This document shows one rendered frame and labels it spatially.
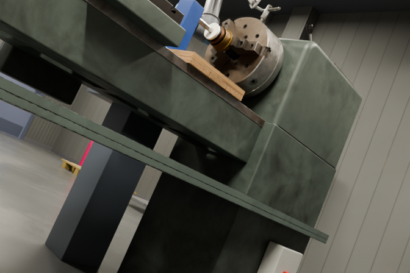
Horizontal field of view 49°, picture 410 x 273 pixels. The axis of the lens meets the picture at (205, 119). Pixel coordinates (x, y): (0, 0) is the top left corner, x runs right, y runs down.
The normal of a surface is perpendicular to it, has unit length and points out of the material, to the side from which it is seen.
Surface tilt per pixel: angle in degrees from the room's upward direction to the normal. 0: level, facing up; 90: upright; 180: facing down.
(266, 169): 90
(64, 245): 90
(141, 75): 90
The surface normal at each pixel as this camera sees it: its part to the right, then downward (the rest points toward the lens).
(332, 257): -0.67, -0.40
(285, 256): 0.69, 0.19
